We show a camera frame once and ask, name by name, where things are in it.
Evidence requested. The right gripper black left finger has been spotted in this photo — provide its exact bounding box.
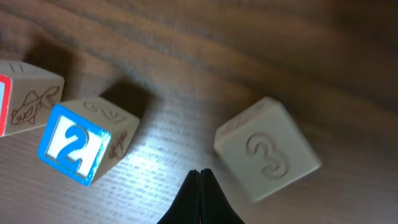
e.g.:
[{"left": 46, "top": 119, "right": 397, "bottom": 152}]
[{"left": 157, "top": 170, "right": 200, "bottom": 224}]

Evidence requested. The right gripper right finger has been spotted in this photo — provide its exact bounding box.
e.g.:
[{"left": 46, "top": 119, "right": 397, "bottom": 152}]
[{"left": 200, "top": 169, "right": 244, "bottom": 224}]

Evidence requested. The plain cream number 3 block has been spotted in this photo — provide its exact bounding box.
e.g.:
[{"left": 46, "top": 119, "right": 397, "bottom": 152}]
[{"left": 213, "top": 97, "right": 322, "bottom": 202}]

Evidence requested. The blue number 2 block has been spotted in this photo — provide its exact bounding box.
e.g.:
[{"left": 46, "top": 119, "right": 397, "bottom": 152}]
[{"left": 37, "top": 97, "right": 140, "bottom": 186}]

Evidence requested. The red letter I block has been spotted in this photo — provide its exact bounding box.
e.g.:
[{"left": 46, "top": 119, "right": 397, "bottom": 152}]
[{"left": 1, "top": 60, "right": 65, "bottom": 137}]

